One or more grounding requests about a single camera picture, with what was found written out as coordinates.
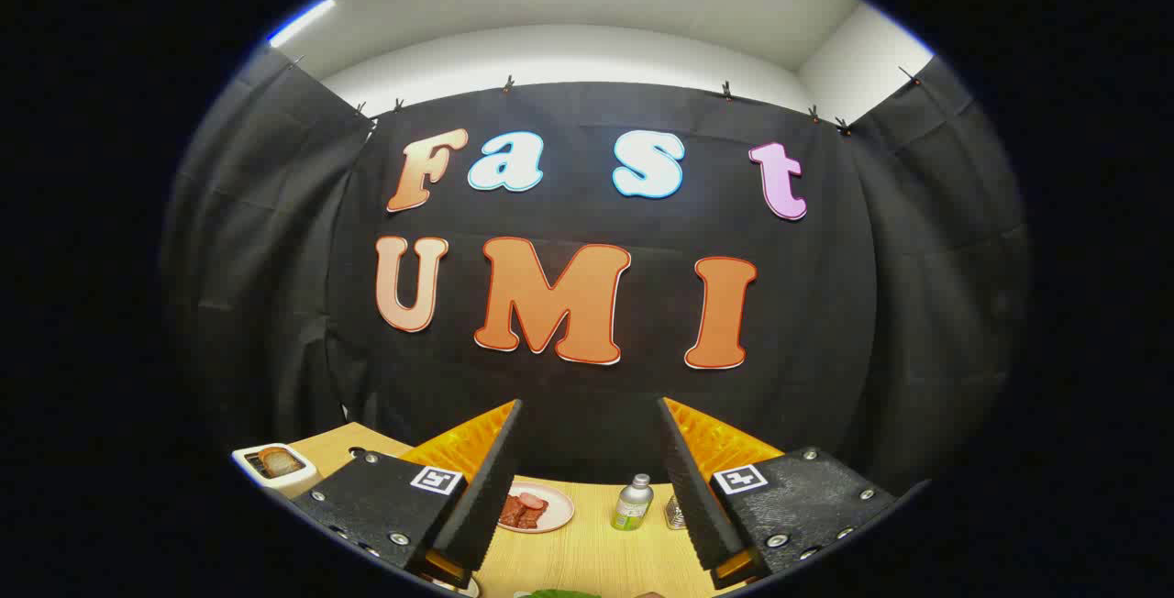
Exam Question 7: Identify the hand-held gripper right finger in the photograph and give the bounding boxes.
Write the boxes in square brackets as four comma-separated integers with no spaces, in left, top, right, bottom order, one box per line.
[657,398,900,592]

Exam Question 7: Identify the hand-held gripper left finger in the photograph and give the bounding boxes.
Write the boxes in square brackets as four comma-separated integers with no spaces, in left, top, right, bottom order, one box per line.
[289,399,526,592]

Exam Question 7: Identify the brown cooked meat slice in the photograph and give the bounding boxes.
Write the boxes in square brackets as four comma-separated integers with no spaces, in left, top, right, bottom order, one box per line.
[500,493,548,530]

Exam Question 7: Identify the green label metal bottle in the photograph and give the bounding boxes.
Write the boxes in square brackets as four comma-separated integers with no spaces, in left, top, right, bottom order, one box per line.
[612,474,654,532]

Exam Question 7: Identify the pink plate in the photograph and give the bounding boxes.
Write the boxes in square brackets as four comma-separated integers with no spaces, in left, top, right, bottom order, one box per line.
[500,482,575,535]

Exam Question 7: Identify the white toaster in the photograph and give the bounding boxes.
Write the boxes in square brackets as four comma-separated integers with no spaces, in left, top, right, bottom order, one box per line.
[232,444,317,489]

